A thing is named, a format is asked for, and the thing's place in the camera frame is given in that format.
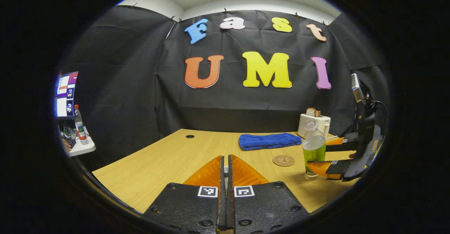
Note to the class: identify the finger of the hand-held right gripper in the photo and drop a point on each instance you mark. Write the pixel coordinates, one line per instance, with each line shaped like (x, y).
(335, 170)
(346, 142)

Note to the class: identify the computer monitor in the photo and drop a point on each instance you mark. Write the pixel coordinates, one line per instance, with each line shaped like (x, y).
(66, 93)

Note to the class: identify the white toaster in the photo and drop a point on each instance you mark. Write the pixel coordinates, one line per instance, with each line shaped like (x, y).
(314, 125)

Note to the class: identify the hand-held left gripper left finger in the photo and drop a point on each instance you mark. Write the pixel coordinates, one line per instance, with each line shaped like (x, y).
(188, 206)

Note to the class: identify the red cap clear bottle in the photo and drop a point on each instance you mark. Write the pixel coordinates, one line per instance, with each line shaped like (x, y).
(81, 128)

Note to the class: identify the bread slice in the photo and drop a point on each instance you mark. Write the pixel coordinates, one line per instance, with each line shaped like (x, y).
(313, 112)

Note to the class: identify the round brown coaster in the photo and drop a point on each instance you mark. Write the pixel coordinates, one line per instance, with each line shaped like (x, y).
(283, 160)

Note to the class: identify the green label water bottle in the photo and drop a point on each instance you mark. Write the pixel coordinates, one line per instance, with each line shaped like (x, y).
(314, 153)

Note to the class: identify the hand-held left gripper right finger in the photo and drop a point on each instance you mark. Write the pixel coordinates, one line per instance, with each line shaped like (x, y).
(263, 206)

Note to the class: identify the white side table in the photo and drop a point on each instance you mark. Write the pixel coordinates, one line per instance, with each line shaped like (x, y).
(82, 149)

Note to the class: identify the blue towel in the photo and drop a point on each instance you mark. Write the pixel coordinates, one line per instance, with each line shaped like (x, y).
(269, 141)

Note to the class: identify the white teacup lid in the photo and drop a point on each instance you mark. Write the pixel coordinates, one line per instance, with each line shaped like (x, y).
(226, 170)

